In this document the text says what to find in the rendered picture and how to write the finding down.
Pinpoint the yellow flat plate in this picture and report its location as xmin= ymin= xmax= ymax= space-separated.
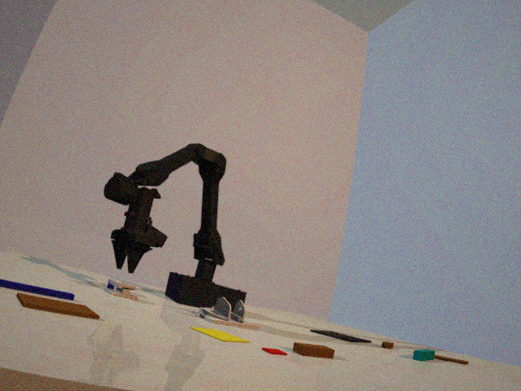
xmin=190 ymin=327 xmax=251 ymax=342

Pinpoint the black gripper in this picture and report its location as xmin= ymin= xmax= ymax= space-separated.
xmin=111 ymin=207 xmax=158 ymax=274

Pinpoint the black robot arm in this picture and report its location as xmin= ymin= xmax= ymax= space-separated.
xmin=104 ymin=143 xmax=226 ymax=284

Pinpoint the dark blue flat bar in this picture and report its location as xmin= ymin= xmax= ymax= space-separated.
xmin=0 ymin=279 xmax=75 ymax=301

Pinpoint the teal block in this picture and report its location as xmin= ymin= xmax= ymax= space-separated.
xmin=413 ymin=349 xmax=435 ymax=362

